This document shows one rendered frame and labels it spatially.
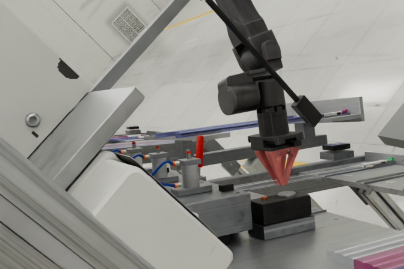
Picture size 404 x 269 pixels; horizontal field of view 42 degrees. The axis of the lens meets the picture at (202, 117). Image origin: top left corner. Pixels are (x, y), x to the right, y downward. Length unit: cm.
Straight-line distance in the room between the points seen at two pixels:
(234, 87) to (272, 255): 41
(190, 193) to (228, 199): 6
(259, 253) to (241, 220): 6
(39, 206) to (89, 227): 2
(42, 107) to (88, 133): 9
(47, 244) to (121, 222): 3
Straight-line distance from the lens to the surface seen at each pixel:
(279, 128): 100
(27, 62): 36
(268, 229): 68
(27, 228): 22
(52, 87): 36
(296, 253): 63
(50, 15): 860
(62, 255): 22
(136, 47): 63
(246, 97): 96
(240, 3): 102
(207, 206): 65
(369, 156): 127
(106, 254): 23
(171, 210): 23
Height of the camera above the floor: 145
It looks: 20 degrees down
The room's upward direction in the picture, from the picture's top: 45 degrees counter-clockwise
